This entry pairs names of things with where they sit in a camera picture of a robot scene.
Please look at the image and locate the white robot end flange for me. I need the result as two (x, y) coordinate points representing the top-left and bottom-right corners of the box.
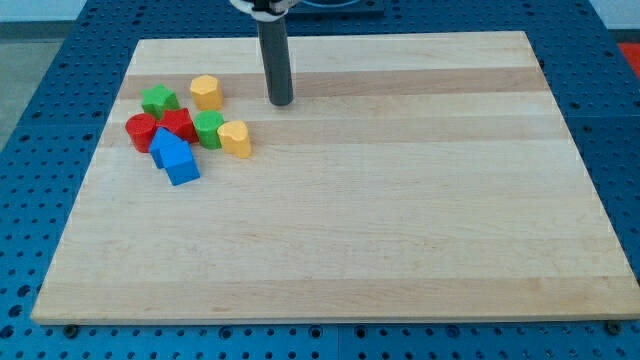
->
(229, 0), (300, 22)

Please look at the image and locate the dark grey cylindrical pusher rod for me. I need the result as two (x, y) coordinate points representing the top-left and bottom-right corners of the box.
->
(258, 17), (294, 106)

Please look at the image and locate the yellow hexagon block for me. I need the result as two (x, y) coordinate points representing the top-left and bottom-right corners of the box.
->
(190, 75), (224, 110)

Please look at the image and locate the yellow heart block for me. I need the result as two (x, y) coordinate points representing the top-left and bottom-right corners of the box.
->
(217, 120), (252, 159)

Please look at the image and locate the green cylinder block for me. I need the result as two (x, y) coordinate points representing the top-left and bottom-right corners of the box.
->
(193, 110), (224, 149)

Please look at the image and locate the green star block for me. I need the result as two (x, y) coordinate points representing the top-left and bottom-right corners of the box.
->
(141, 84), (180, 120)

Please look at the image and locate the red star block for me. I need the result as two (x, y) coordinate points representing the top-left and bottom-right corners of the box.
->
(157, 108), (199, 143)

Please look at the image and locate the blue triangle block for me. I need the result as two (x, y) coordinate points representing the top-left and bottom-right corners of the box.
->
(149, 127), (182, 169)

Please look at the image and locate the blue cube block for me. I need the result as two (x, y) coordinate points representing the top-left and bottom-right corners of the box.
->
(160, 141), (200, 186)

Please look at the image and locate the red cylinder block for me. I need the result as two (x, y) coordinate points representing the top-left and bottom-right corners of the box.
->
(125, 113), (157, 153)

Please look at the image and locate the light wooden board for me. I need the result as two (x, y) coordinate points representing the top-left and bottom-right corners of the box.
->
(31, 31), (639, 325)

